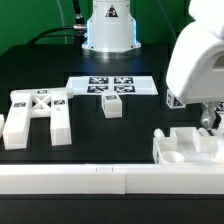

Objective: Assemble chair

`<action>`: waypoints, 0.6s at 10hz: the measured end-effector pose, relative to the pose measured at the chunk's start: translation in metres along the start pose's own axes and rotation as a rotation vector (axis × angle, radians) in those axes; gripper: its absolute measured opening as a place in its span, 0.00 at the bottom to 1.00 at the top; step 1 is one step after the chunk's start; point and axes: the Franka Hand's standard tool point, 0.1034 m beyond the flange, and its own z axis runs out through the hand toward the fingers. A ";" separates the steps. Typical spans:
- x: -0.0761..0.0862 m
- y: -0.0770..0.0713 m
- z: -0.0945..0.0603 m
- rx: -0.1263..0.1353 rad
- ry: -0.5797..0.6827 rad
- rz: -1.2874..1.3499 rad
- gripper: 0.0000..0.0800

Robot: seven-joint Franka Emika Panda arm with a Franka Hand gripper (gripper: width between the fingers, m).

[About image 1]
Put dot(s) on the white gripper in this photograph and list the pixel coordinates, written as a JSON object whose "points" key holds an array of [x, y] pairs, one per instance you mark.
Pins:
{"points": [[196, 70]]}

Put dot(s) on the white chair seat part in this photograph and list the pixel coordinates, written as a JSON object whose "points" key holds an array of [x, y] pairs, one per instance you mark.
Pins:
{"points": [[187, 145]]}

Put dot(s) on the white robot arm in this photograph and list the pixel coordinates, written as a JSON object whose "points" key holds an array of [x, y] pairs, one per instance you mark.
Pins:
{"points": [[111, 30]]}

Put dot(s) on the white tagged right block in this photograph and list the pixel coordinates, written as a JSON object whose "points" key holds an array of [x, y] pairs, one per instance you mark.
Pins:
{"points": [[220, 107]]}

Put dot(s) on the white tagged small block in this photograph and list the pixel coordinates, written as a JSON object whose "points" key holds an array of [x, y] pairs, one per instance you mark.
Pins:
{"points": [[173, 102]]}

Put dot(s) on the white part left edge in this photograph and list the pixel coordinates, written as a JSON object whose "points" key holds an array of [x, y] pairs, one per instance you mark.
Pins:
{"points": [[2, 122]]}

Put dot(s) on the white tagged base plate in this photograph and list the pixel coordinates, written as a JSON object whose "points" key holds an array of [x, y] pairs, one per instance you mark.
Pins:
{"points": [[123, 85]]}

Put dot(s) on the white front rail barrier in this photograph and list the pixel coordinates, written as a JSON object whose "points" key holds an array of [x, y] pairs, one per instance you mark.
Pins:
{"points": [[111, 179]]}

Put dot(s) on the white chair back frame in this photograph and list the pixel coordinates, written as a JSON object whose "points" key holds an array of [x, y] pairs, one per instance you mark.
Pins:
{"points": [[38, 103]]}

